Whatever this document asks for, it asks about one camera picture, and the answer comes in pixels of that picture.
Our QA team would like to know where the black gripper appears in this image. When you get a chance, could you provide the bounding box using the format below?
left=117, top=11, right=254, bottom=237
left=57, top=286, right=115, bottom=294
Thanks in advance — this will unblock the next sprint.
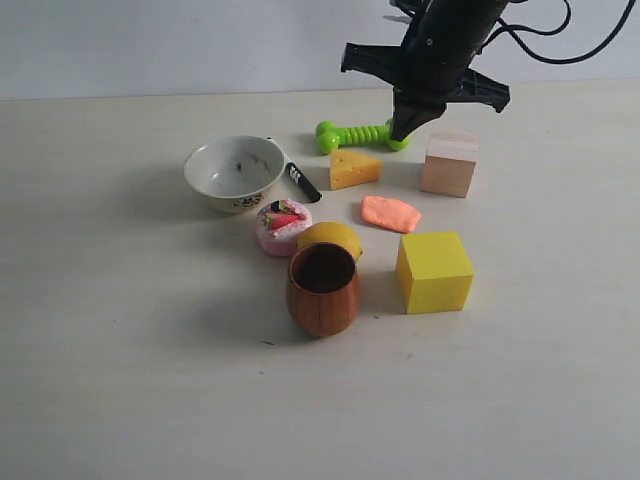
left=341, top=0, right=510, bottom=142

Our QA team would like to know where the orange toy piece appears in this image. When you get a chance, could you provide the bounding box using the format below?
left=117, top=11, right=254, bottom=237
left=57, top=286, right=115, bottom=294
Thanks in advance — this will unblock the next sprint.
left=361, top=195, right=422, bottom=233

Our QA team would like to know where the natural wooden cube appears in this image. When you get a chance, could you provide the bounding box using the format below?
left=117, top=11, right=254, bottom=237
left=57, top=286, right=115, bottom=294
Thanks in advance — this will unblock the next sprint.
left=420, top=130, right=479, bottom=198

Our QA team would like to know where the yellow toy cheese wedge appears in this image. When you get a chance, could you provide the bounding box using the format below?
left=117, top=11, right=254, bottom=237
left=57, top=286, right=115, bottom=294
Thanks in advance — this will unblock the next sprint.
left=329, top=149, right=382, bottom=190

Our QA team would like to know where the green toy dog bone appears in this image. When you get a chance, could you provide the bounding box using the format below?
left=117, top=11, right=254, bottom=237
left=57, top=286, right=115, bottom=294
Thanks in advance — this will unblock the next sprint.
left=315, top=118, right=410, bottom=155

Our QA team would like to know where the black marker pen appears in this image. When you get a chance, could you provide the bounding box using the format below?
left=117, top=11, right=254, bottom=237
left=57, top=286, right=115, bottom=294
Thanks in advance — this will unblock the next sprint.
left=266, top=137, right=322, bottom=203

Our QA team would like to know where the yellow toy lemon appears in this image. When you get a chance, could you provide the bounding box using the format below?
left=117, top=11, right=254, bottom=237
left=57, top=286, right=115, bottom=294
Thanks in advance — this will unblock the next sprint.
left=296, top=221, right=363, bottom=260

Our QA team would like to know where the yellow cube block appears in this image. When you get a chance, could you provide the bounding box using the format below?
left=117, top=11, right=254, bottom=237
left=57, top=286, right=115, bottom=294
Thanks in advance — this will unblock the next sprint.
left=395, top=231, right=474, bottom=315

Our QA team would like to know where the pink toy strawberry cake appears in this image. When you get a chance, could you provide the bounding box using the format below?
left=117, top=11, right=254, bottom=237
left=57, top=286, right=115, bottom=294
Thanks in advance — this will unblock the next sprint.
left=255, top=199, right=313, bottom=257

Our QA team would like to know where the white ceramic bowl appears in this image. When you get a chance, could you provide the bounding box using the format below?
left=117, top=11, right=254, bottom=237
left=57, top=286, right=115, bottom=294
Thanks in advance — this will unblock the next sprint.
left=183, top=135, right=288, bottom=214

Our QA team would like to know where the brown wooden cup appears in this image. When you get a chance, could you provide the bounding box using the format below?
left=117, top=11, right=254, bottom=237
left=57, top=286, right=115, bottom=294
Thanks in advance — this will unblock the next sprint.
left=286, top=242, right=361, bottom=338

